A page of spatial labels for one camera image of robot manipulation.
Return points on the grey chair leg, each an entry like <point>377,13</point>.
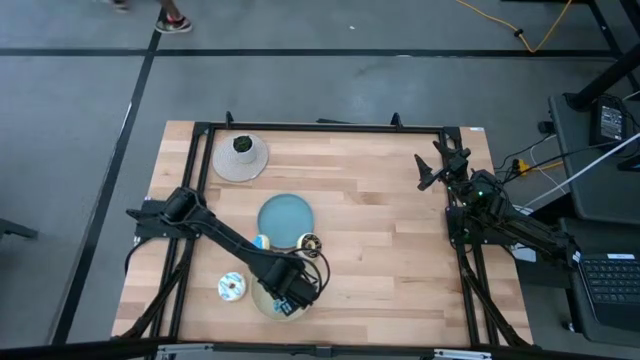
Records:
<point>15,230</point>

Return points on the black stand legs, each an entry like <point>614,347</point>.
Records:
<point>607,75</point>

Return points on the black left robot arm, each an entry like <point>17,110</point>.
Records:
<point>235,245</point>

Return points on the white paper sheet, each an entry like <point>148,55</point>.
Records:
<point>522,253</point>

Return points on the small green plant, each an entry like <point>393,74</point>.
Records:
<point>242,143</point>

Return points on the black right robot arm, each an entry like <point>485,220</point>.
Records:
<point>525,230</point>

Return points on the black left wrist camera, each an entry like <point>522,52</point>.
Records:
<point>310,295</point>

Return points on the person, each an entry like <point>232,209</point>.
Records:
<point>172,22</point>

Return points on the black power adapter with label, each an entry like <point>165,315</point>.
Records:
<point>611,122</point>

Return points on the grey side table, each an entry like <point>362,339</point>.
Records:
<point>600,190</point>

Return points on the white plant pot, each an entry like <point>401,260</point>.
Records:
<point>248,157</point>

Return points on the beige round plate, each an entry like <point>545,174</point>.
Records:
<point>260,302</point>

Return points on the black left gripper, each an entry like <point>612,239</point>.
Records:
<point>290,292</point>

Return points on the black metal table frame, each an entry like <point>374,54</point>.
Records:
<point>325,128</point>

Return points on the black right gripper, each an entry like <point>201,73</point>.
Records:
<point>456,166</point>

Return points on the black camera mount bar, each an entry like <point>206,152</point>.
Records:
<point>75,350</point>

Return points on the white blue swirl large donut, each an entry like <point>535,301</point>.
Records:
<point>231,286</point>

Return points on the chocolate frosted large donut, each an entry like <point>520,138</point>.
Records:
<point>309,246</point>

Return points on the blue round plate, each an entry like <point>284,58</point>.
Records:
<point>285,220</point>

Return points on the black laptop keyboard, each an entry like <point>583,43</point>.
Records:
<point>615,285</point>

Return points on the yellow power plug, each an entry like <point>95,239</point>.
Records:
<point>521,166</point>

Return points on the white table sticker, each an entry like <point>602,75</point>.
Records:
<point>477,129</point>

